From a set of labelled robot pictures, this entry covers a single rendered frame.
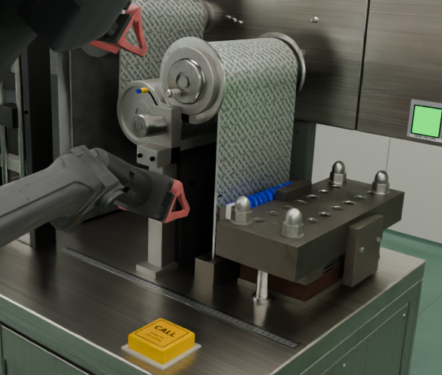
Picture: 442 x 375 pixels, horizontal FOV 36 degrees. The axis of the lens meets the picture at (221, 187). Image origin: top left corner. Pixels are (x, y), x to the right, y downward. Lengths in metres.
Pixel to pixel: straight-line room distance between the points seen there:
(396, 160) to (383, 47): 2.64
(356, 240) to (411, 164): 2.74
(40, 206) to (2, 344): 0.60
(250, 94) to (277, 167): 0.19
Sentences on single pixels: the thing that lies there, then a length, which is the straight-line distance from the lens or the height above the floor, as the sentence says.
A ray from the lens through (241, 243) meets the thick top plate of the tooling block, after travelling 1.11.
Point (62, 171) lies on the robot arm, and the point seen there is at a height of 1.20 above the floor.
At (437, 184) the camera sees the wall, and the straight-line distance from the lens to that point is 3.88.
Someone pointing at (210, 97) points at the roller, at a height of 1.23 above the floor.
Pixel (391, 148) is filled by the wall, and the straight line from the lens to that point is 3.94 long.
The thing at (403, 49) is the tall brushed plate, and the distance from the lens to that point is 1.31.
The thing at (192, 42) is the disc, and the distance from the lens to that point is 1.16.
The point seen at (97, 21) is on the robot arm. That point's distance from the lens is 0.30.
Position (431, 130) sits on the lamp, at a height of 1.17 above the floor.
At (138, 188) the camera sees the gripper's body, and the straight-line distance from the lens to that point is 0.99.
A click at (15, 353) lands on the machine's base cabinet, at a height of 0.77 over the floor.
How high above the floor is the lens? 1.42
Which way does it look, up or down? 17 degrees down
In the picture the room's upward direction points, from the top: 3 degrees clockwise
